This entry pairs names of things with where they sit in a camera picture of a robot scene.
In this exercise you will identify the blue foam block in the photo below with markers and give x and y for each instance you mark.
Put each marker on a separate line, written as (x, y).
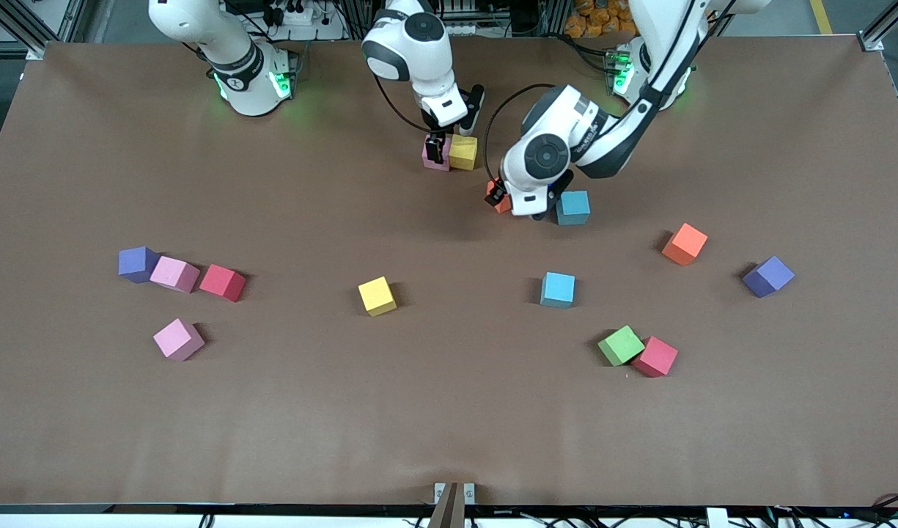
(558, 290)
(575, 209)

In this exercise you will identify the aluminium frame profile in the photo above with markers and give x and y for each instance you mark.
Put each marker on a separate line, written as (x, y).
(885, 29)
(34, 29)

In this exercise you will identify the pink foam block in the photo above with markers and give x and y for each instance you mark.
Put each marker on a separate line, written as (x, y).
(438, 166)
(178, 339)
(174, 274)

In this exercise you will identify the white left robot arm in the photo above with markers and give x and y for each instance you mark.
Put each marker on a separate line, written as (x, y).
(551, 147)

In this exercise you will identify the metal table edge bracket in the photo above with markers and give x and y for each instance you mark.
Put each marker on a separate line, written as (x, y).
(454, 502)

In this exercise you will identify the bag of orange fruit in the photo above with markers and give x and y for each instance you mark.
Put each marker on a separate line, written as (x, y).
(599, 18)

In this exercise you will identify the small white box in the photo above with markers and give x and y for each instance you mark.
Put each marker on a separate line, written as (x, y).
(716, 518)

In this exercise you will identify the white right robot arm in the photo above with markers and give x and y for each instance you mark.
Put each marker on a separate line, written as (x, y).
(412, 51)

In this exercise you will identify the orange foam block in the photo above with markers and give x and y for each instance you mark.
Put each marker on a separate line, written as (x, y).
(503, 205)
(685, 244)

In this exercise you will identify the red foam block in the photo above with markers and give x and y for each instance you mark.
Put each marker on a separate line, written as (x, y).
(223, 282)
(657, 358)

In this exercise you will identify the green foam block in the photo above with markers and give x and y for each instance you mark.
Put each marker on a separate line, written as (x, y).
(621, 345)

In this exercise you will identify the white power strip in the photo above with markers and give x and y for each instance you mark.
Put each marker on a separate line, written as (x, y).
(295, 15)

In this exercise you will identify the purple foam block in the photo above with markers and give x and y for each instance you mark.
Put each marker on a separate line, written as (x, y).
(135, 264)
(768, 276)

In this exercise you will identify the yellow foam block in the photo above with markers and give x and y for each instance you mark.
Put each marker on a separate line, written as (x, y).
(463, 152)
(377, 296)

